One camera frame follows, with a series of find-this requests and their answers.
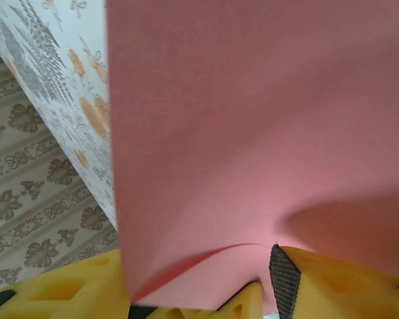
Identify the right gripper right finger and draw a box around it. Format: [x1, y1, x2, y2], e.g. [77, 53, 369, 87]
[268, 244, 399, 319]

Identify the floral patterned table cover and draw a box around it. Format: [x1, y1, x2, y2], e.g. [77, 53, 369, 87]
[0, 0, 120, 227]

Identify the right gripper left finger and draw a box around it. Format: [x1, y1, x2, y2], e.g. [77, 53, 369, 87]
[0, 249, 264, 319]

